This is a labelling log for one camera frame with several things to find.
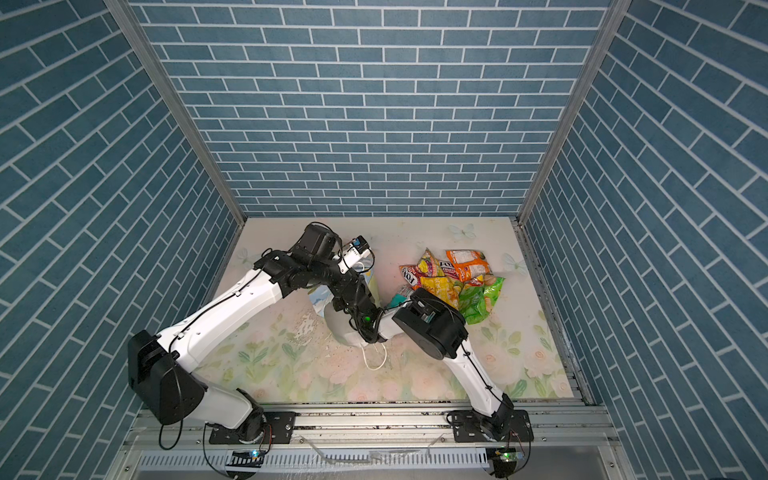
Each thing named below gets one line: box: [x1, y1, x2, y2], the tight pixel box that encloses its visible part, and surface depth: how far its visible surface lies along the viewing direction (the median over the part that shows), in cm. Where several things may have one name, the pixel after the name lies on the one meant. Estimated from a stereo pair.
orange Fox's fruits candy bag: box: [439, 260, 460, 281], surface depth 104 cm
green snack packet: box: [458, 277, 505, 325], surface depth 90 cm
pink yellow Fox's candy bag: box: [399, 248, 446, 287], surface depth 101 cm
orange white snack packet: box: [445, 249, 492, 283], surface depth 104 cm
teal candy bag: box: [386, 293, 407, 309], surface depth 98 cm
